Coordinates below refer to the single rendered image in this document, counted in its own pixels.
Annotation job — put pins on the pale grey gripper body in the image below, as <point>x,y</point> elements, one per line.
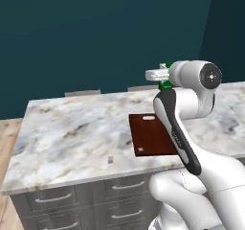
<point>155,75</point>

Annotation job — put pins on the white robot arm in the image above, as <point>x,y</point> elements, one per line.
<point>220,182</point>

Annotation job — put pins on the brown rectangular tray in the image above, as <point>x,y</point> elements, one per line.
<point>150,138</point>

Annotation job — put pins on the small grey sugar cube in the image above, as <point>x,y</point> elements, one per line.
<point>110,159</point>

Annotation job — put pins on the green object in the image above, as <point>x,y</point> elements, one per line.
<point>165,85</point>

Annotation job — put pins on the grey stool back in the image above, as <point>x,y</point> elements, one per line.
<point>82,92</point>
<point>142,87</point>

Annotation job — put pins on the grey drawer front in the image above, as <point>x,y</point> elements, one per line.
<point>127,179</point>
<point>51,191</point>
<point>127,206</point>
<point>57,218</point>

